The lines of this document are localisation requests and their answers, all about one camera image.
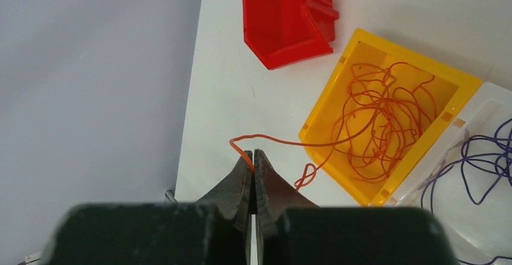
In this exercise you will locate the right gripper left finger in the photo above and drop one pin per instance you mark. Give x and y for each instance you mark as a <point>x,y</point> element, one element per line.
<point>215,229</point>

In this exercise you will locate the white plastic bin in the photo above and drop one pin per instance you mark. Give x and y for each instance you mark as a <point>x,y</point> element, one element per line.
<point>464,179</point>

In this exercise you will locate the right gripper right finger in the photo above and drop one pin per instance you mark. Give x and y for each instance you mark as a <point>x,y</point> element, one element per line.
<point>293,230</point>

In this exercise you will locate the yellow plastic bin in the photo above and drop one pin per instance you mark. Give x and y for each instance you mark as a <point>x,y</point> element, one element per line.
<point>382,109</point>

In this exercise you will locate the red plastic bin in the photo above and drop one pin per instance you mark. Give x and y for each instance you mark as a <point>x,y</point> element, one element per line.
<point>283,32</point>

